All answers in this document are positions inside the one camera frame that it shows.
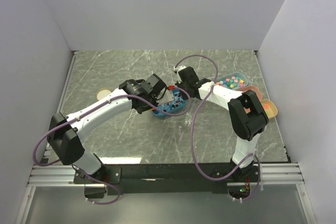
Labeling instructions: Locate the blue lollipop tray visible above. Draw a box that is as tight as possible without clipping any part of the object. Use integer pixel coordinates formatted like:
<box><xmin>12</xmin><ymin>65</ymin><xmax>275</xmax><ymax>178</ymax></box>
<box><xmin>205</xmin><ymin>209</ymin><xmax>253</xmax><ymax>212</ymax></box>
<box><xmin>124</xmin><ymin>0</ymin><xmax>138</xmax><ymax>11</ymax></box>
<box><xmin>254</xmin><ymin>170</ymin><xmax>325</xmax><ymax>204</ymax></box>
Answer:
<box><xmin>157</xmin><ymin>89</ymin><xmax>187</xmax><ymax>114</ymax></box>

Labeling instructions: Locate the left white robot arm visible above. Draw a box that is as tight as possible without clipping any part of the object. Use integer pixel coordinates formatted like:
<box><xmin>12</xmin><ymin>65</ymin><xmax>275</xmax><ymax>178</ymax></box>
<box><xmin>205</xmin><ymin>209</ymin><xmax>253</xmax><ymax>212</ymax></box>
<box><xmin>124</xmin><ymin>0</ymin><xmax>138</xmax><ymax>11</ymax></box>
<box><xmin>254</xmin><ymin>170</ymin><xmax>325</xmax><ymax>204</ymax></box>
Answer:
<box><xmin>47</xmin><ymin>74</ymin><xmax>167</xmax><ymax>183</ymax></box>

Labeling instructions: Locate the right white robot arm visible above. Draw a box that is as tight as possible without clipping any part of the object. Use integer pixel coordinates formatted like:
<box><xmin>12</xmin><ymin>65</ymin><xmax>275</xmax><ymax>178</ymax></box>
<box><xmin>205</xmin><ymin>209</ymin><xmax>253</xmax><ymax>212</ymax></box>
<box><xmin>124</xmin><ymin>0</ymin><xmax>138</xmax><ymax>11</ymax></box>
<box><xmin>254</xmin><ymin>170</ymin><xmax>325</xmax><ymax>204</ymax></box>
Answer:
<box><xmin>174</xmin><ymin>66</ymin><xmax>269</xmax><ymax>182</ymax></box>

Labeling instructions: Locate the clear plastic jar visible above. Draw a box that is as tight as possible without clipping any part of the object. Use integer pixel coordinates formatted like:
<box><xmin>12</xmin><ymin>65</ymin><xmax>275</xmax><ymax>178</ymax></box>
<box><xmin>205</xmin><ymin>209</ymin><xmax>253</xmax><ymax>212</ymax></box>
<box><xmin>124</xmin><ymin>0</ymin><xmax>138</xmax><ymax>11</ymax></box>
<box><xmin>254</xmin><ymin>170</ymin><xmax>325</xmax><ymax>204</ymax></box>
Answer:
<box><xmin>181</xmin><ymin>113</ymin><xmax>193</xmax><ymax>129</ymax></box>

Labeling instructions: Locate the light blue star candy tray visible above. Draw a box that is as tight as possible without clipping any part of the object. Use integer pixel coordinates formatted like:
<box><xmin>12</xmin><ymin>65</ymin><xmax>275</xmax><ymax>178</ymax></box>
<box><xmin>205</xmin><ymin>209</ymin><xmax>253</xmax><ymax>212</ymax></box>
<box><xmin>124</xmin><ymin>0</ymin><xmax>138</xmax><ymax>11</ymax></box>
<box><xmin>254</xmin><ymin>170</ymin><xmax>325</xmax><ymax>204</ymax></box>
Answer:
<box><xmin>215</xmin><ymin>72</ymin><xmax>248</xmax><ymax>90</ymax></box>

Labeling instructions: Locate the beige round jar lid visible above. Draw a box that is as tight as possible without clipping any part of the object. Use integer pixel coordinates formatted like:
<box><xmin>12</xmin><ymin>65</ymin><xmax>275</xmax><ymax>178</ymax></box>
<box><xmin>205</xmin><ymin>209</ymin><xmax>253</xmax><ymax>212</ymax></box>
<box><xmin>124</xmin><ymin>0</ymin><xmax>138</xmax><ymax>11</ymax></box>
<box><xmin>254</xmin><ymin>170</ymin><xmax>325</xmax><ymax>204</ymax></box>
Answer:
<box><xmin>96</xmin><ymin>89</ymin><xmax>111</xmax><ymax>101</ymax></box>

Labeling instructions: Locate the pink lollipop tray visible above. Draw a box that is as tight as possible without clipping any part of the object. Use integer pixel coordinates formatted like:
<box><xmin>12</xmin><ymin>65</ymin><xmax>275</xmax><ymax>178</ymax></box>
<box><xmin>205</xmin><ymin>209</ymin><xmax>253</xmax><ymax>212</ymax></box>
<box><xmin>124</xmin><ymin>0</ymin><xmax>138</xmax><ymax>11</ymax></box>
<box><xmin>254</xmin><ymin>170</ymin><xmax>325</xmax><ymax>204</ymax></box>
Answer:
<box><xmin>238</xmin><ymin>85</ymin><xmax>263</xmax><ymax>101</ymax></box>

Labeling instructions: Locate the beige gummy candy tray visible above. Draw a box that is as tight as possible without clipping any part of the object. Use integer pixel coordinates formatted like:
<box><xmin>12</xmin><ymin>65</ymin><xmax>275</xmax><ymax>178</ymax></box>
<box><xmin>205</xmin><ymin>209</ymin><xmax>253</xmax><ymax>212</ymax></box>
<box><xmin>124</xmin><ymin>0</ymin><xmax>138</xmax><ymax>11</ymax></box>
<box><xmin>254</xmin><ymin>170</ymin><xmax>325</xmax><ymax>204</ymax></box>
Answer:
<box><xmin>260</xmin><ymin>99</ymin><xmax>278</xmax><ymax>119</ymax></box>

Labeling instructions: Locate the black base beam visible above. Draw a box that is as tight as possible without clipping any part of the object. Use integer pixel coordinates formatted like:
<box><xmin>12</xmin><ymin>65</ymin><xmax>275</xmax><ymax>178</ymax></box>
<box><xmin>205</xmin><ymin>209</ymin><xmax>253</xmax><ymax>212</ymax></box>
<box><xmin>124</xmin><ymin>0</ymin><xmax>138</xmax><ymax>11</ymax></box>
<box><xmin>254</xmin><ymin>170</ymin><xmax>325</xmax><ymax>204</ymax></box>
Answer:
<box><xmin>73</xmin><ymin>162</ymin><xmax>260</xmax><ymax>199</ymax></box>

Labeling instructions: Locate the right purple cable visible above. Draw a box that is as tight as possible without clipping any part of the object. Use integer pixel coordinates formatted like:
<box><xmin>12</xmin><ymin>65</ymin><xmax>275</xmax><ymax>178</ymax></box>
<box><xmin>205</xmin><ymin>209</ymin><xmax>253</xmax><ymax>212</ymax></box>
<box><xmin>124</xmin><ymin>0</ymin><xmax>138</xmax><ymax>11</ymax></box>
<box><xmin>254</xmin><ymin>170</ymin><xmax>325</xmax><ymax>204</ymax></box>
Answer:
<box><xmin>174</xmin><ymin>55</ymin><xmax>262</xmax><ymax>203</ymax></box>

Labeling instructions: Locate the purple cable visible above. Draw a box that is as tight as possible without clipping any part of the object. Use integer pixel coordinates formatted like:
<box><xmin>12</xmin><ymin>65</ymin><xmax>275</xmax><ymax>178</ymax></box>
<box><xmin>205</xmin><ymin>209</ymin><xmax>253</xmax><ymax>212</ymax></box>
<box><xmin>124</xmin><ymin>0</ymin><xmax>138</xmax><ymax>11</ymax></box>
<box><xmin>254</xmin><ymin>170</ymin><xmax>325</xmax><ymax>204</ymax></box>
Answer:
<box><xmin>31</xmin><ymin>85</ymin><xmax>192</xmax><ymax>206</ymax></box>
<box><xmin>174</xmin><ymin>55</ymin><xmax>262</xmax><ymax>203</ymax></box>

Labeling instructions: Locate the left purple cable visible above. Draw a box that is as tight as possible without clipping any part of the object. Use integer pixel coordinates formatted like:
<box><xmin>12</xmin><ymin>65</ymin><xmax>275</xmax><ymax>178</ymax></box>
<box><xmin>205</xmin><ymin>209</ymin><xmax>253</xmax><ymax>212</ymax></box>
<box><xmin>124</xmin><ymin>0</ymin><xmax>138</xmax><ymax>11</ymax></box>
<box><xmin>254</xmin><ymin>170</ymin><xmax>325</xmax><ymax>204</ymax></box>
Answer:
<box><xmin>31</xmin><ymin>85</ymin><xmax>192</xmax><ymax>206</ymax></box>

